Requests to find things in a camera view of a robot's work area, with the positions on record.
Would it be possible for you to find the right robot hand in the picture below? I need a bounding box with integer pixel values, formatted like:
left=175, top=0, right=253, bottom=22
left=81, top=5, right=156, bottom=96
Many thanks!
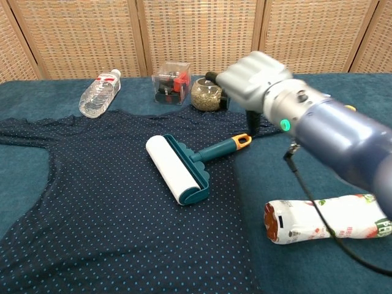
left=205, top=50, right=294, bottom=136

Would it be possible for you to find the teal lint roller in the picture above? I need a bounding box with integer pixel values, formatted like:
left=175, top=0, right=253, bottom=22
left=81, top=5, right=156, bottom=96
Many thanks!
left=145, top=133, right=253, bottom=207

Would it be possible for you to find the glass jar of seeds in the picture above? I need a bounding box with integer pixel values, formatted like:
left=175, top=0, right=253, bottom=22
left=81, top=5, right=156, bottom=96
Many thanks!
left=190, top=77, right=232, bottom=112

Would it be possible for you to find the clear plastic box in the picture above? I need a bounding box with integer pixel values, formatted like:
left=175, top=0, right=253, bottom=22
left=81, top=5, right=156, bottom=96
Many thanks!
left=151, top=61, right=193, bottom=107

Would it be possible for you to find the bamboo folding screen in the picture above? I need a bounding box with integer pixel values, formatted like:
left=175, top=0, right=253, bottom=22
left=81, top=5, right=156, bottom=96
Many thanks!
left=0, top=0, right=392, bottom=84

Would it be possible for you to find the white printed snack bag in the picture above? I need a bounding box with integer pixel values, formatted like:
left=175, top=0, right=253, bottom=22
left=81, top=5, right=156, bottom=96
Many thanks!
left=263, top=193, right=392, bottom=246

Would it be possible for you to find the clear water bottle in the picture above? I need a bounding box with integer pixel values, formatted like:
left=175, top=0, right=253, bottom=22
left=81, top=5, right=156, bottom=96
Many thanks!
left=78, top=69, right=123, bottom=119

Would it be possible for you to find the navy dotted shirt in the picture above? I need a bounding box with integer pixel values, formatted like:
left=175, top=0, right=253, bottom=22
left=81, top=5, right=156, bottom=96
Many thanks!
left=0, top=108, right=284, bottom=294

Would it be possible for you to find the teal blue tablecloth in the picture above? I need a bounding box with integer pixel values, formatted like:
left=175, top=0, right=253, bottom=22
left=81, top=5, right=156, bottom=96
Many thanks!
left=0, top=73, right=392, bottom=294

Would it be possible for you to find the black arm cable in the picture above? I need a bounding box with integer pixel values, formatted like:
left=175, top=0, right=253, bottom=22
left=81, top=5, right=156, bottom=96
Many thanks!
left=283, top=143, right=392, bottom=276

